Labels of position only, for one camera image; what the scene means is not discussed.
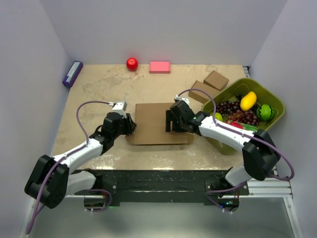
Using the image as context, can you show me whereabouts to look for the large brown cardboard box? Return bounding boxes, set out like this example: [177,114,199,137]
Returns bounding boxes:
[125,103,194,145]

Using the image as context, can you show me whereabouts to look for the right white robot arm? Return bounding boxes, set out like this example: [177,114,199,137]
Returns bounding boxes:
[169,100,280,195]

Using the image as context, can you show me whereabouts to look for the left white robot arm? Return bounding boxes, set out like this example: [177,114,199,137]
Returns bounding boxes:
[24,112,136,209]

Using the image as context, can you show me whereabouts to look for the small brown box left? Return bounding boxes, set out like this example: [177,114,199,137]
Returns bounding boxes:
[188,80,220,104]

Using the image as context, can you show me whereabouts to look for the small brown box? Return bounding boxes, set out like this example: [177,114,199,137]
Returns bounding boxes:
[203,71,229,91]
[188,80,220,104]

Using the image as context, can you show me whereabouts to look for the pink flat box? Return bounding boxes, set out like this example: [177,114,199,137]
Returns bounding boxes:
[149,61,170,74]

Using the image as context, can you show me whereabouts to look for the small brown box right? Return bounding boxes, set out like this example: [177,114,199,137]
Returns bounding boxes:
[203,71,229,91]

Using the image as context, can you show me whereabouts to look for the purple flat box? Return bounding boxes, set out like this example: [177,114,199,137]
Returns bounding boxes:
[62,61,83,89]

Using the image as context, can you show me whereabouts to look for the green lime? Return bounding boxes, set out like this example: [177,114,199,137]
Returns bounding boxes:
[214,113,223,121]

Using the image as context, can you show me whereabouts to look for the purple grapes bunch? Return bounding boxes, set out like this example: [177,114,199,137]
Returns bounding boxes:
[216,101,260,126]

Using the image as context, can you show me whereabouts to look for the red toy pepper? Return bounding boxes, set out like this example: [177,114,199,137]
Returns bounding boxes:
[226,120,245,129]

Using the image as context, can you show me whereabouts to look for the red apple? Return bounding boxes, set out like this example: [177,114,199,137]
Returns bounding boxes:
[126,58,138,71]

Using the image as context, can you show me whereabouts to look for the yellow mango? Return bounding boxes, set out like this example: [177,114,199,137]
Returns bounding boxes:
[240,91,257,111]

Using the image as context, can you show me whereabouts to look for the toy watermelon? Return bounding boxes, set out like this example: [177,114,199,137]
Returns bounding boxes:
[256,104,274,121]

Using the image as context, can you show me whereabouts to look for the olive green plastic bin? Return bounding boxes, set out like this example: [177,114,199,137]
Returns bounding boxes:
[201,78,285,155]

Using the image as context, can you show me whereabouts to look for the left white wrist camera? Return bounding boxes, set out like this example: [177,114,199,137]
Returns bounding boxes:
[109,101,127,118]

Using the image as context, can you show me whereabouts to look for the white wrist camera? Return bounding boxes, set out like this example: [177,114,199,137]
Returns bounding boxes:
[174,95,190,105]
[109,101,127,118]

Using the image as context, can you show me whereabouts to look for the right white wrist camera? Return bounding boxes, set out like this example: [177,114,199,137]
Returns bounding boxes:
[174,95,190,105]

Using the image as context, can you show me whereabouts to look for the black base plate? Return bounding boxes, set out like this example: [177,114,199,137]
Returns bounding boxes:
[75,169,252,211]

